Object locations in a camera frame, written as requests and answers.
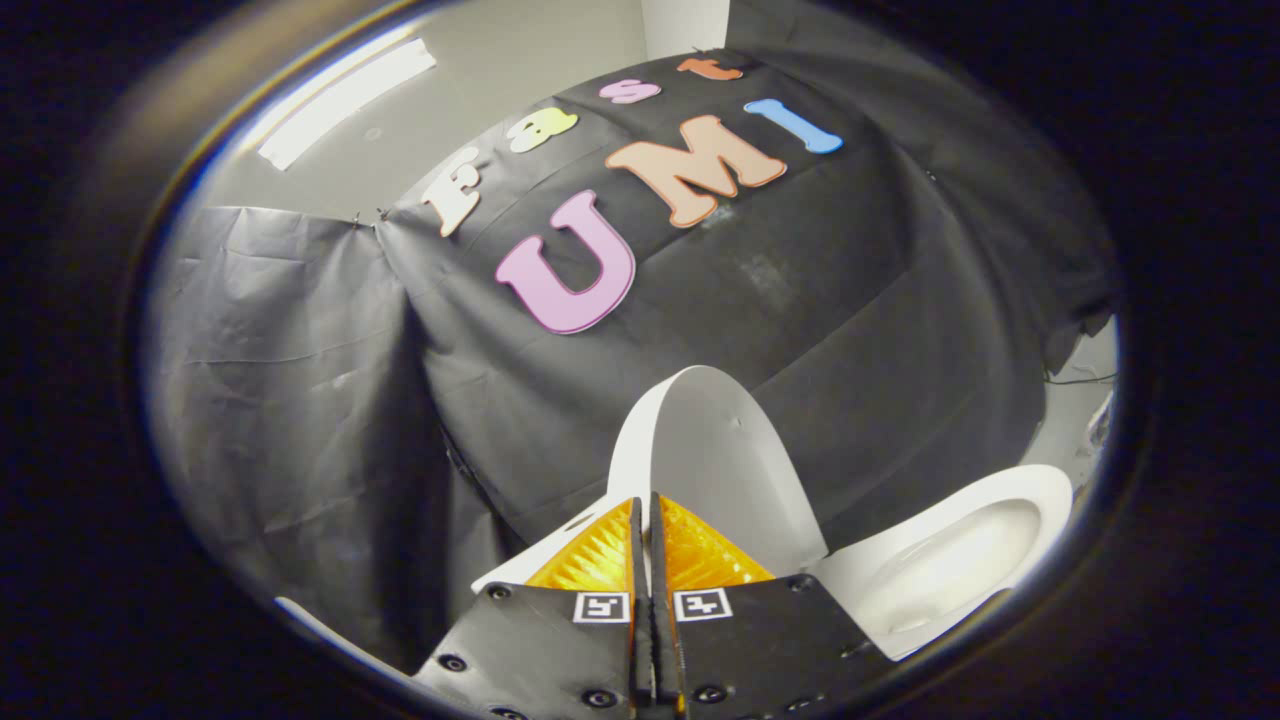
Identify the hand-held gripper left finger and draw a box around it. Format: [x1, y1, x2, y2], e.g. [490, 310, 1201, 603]
[414, 497, 654, 720]

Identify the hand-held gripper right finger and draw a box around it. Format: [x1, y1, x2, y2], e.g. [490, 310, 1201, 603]
[650, 493, 896, 720]

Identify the white toilet lid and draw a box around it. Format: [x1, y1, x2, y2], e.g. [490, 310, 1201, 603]
[606, 365, 830, 578]

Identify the white toilet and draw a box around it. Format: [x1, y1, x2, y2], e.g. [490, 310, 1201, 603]
[470, 465, 1074, 662]

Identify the black backdrop cloth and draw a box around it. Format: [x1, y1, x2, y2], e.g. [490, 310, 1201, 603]
[145, 0, 1123, 673]

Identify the ceiling light panel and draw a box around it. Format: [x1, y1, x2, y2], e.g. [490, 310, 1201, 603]
[257, 38, 439, 172]

